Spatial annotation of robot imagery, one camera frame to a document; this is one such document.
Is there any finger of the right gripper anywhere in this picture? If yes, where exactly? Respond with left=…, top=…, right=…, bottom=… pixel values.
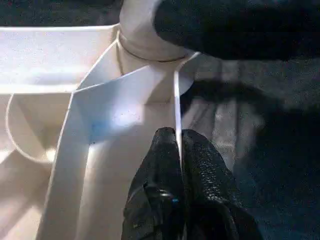
left=153, top=0, right=320, bottom=61

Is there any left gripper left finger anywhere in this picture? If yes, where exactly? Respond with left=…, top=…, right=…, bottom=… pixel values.
left=123, top=126, right=187, bottom=240

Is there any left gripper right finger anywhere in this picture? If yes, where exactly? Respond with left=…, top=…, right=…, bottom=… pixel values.
left=181, top=128, right=263, bottom=240

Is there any white plastic table leg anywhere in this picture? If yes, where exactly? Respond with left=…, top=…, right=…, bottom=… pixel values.
left=118, top=0, right=188, bottom=63

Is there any white plastic table top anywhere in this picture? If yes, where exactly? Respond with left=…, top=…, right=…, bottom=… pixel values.
left=0, top=23, right=201, bottom=240

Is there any black work mat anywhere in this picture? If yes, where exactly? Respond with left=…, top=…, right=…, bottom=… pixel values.
left=0, top=0, right=320, bottom=240

